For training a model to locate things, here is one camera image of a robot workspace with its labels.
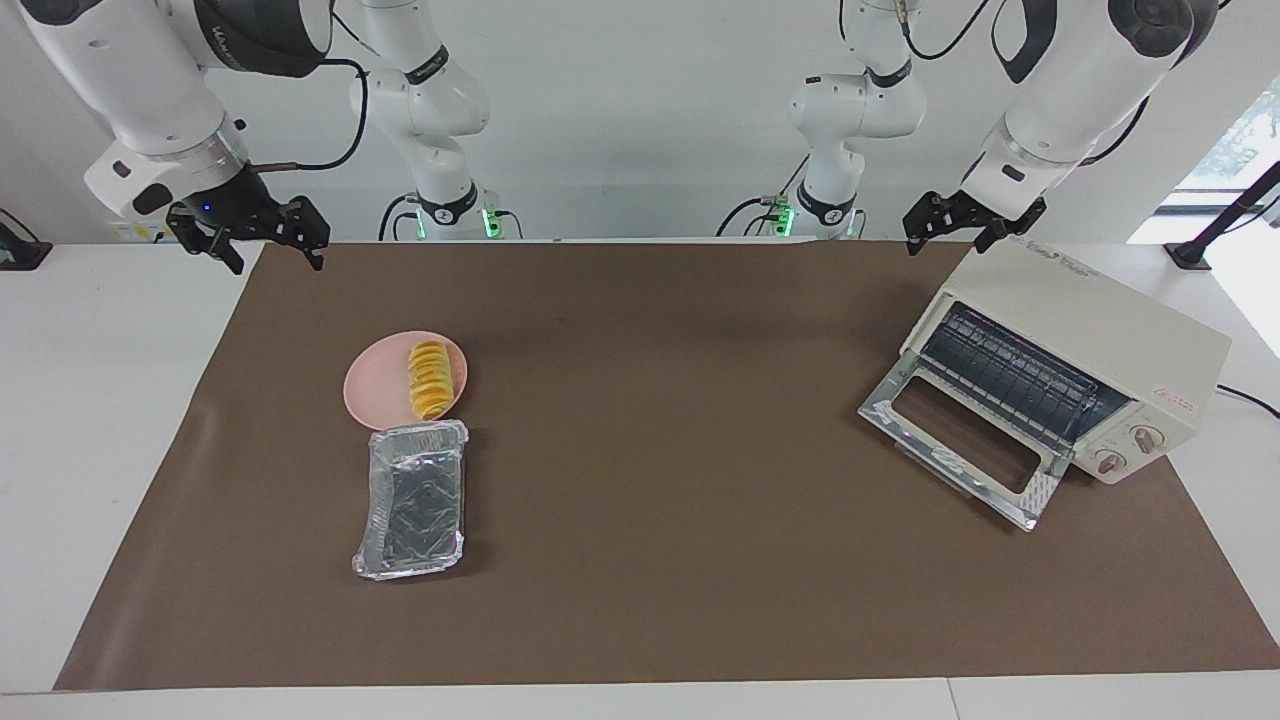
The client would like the yellow twisted bread loaf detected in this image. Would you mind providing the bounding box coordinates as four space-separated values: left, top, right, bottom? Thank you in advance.
407 340 453 421

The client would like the silver aluminium foil tray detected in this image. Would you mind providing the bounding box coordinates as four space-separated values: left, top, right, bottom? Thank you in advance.
351 419 471 582

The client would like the cream toaster oven body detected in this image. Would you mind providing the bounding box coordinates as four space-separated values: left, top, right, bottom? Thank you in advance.
900 240 1233 486

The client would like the glass oven door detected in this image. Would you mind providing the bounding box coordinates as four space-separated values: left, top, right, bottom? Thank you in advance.
857 355 1073 533

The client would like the pink round plate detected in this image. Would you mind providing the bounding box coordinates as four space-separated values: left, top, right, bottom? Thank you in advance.
343 330 469 433

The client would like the black stand with long pole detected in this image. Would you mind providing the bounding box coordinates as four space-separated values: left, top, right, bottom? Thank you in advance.
1165 160 1280 271

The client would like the short black stand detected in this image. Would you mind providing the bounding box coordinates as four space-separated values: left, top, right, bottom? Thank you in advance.
0 208 53 271

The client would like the bright window with greenery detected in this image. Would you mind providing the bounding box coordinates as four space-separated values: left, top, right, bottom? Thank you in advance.
1165 75 1280 201

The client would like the brown table mat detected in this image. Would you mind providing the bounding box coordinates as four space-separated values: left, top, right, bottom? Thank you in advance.
53 240 1280 691

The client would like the black right base cable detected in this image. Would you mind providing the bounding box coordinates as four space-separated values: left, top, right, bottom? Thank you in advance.
378 193 421 241

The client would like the black base cable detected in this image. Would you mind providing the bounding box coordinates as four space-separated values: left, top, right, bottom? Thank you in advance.
715 150 811 238
378 193 421 241

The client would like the metal oven wire rack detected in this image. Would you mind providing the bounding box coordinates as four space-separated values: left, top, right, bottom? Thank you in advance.
920 303 1126 441

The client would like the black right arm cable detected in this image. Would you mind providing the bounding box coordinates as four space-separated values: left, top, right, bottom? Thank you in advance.
245 57 371 173

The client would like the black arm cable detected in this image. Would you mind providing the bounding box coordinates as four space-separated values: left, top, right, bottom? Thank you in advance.
245 57 371 173
895 0 993 61

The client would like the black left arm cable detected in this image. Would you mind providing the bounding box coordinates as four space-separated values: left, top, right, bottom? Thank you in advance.
895 0 993 61

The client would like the black left base cable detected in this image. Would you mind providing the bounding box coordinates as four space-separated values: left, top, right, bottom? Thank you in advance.
715 150 811 238

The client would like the black oven power cord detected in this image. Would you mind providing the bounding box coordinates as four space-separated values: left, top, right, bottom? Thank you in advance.
1215 383 1280 419

